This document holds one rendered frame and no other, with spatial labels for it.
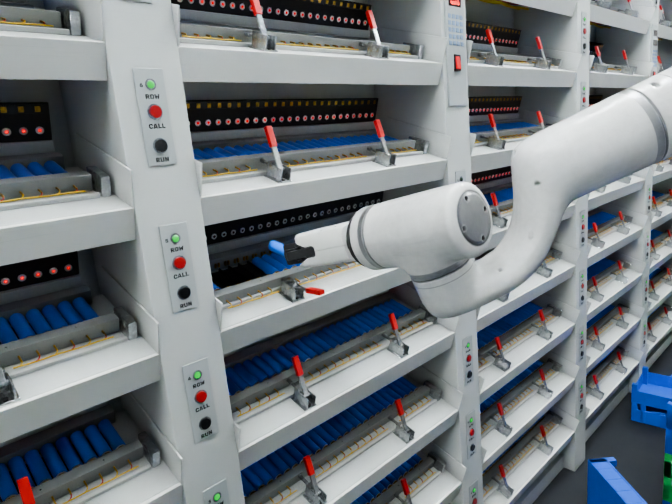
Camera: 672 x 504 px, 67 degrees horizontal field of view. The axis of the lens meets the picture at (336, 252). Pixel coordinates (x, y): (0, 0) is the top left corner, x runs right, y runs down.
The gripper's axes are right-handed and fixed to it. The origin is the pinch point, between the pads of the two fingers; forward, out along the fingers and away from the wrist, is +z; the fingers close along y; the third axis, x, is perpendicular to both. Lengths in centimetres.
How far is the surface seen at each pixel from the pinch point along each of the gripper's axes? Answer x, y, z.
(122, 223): -9.2, 24.0, 3.4
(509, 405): 64, -85, 27
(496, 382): 48, -66, 17
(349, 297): 11.0, -15.1, 8.7
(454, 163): -10, -50, 4
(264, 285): 4.4, 0.9, 11.0
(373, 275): 8.4, -21.6, 7.8
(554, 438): 85, -108, 28
